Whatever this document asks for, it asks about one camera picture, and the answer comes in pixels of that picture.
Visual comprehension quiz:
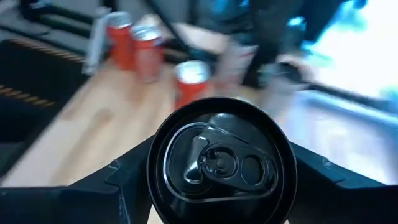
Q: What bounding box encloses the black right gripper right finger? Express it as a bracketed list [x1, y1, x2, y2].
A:
[287, 141, 398, 224]

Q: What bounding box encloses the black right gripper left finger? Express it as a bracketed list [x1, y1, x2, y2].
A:
[0, 136, 162, 224]

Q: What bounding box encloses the red Fanta soda can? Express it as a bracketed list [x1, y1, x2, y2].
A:
[106, 11, 135, 72]
[173, 60, 213, 110]
[130, 24, 165, 84]

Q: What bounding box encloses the silver Diet Coke can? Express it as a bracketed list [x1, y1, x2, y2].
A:
[217, 43, 259, 90]

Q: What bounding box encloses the black striped-edge floor mat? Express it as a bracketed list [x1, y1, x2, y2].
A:
[0, 37, 90, 178]

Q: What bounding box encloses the silver aluminium bracket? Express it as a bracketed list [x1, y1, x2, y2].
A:
[82, 6, 110, 76]

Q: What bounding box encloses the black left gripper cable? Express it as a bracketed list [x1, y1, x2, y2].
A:
[146, 0, 200, 57]

